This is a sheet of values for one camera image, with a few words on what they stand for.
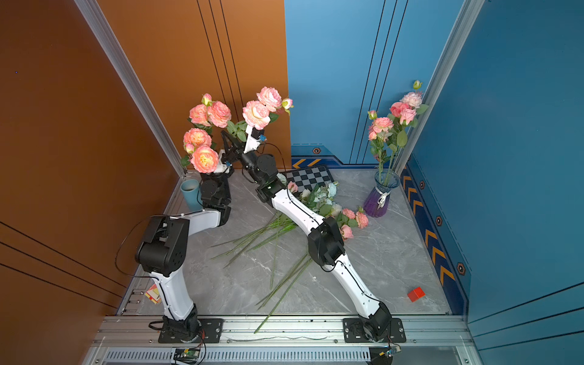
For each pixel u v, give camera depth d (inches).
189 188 35.2
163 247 20.4
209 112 25.9
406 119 30.4
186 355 28.3
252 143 26.9
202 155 24.6
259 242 37.1
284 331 29.7
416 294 29.8
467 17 28.0
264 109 24.6
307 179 44.2
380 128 31.1
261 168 25.2
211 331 29.0
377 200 35.2
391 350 27.3
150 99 37.0
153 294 31.3
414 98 31.9
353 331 28.6
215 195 27.4
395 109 32.5
